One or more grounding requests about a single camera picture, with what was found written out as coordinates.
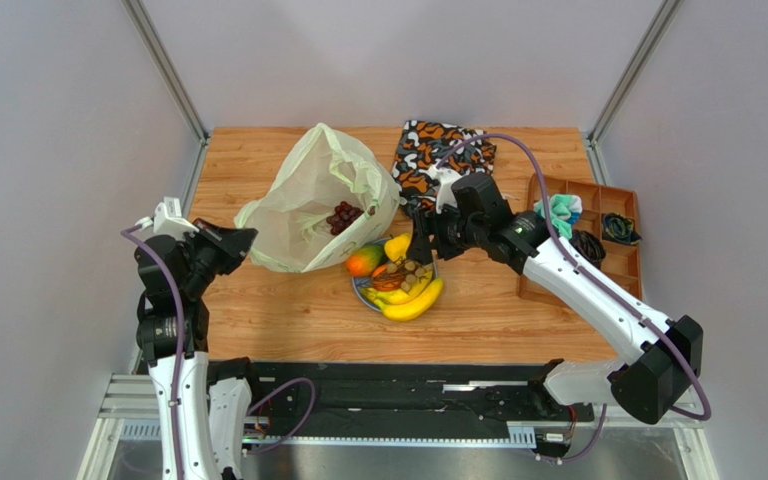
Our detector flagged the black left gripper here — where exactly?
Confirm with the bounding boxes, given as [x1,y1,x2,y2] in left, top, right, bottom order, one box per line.
[178,217,257,296]

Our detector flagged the yellow banana bunch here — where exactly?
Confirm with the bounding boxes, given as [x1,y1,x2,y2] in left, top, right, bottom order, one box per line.
[364,269,444,322]

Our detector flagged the red grape bunch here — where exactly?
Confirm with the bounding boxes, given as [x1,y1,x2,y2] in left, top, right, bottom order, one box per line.
[325,201,376,237]

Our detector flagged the pale green plastic bag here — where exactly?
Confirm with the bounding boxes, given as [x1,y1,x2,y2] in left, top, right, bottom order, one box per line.
[234,123,401,273]

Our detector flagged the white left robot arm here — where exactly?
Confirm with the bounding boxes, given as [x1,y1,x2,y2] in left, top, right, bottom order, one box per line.
[122,216,258,479]

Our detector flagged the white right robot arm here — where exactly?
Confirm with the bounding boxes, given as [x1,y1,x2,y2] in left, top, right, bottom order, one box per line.
[407,173,712,425]

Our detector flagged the orange tangerine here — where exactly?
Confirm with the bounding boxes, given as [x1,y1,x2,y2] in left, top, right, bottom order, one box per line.
[370,263,405,292]

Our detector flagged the green orange mango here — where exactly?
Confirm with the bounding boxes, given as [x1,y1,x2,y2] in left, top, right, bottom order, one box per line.
[345,243,386,278]

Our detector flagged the blue plate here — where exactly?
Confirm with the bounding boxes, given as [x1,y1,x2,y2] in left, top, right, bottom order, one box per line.
[351,237,391,313]

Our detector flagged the camouflage patterned shorts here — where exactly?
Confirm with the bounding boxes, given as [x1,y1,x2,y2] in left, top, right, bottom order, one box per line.
[391,119,497,217]

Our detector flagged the lower teal white sock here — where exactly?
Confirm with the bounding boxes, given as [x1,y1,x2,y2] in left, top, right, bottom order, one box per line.
[551,217,573,240]

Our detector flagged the teal white sock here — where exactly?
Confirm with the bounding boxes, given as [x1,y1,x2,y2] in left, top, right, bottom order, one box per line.
[549,194,584,225]
[551,217,573,240]

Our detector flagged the upper teal white sock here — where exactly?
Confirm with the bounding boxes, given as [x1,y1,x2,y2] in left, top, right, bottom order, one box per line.
[549,194,584,225]

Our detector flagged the dark brown rolled tie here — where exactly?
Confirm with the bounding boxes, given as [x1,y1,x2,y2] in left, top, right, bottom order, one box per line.
[569,229,607,270]

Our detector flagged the navy yellow rolled tie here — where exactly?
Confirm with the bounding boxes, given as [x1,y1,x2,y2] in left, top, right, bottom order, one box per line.
[601,213,642,246]

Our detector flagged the wooden compartment organizer tray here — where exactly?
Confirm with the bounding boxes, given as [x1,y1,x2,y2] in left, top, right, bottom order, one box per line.
[545,177,642,298]

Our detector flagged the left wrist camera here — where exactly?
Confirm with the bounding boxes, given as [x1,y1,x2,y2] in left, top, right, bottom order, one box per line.
[135,196,199,241]

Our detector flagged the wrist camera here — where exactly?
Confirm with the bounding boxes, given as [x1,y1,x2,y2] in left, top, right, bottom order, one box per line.
[428,165,463,214]
[135,196,199,241]

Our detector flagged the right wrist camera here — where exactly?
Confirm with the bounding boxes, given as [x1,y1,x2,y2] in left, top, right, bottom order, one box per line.
[428,165,463,214]

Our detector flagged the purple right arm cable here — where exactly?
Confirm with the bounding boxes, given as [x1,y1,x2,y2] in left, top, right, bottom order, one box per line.
[433,133,713,465]

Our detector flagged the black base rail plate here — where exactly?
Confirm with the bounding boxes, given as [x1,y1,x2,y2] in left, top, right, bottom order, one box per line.
[250,362,600,441]

